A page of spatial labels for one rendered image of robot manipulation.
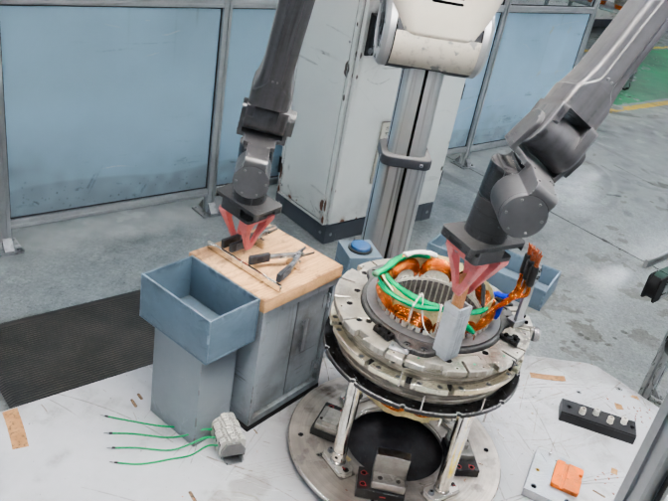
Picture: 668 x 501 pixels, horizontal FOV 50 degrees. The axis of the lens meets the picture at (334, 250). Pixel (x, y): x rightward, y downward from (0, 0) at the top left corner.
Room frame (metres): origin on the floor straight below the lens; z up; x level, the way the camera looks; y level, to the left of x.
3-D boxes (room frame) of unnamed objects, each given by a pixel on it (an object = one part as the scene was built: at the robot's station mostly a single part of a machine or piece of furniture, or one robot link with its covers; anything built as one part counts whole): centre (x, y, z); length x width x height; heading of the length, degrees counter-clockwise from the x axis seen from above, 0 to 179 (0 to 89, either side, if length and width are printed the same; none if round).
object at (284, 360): (1.11, 0.11, 0.91); 0.19 x 0.19 x 0.26; 55
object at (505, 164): (0.87, -0.20, 1.38); 0.07 x 0.06 x 0.07; 6
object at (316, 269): (1.11, 0.11, 1.05); 0.20 x 0.19 x 0.02; 145
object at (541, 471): (0.99, -0.47, 0.79); 0.12 x 0.09 x 0.02; 159
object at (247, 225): (1.11, 0.16, 1.12); 0.07 x 0.07 x 0.09; 55
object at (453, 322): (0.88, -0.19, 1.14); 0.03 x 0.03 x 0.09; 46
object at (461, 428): (0.90, -0.25, 0.91); 0.02 x 0.02 x 0.21
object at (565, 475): (0.99, -0.49, 0.80); 0.07 x 0.05 x 0.01; 159
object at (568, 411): (1.18, -0.59, 0.79); 0.15 x 0.05 x 0.02; 77
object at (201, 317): (0.98, 0.20, 0.92); 0.17 x 0.11 x 0.28; 55
